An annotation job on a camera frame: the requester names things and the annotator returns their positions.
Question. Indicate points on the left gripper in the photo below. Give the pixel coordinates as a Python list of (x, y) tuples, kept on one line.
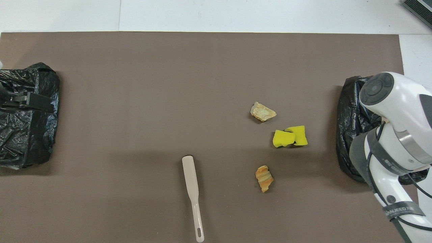
[(10, 107)]

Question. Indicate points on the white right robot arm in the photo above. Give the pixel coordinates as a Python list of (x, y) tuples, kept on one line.
[(398, 101)]

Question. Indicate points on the black bag-lined trash bin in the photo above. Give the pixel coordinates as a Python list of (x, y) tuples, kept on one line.
[(33, 145), (347, 141)]

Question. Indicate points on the brown table mat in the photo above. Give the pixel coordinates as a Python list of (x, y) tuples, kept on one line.
[(101, 209)]

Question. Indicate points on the orange striped croissant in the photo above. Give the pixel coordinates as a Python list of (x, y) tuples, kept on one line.
[(264, 178)]

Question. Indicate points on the yellow sponge piece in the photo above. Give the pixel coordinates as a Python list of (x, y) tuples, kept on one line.
[(281, 139), (300, 135)]

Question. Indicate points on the dark ribbed device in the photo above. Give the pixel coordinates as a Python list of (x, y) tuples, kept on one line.
[(420, 8)]

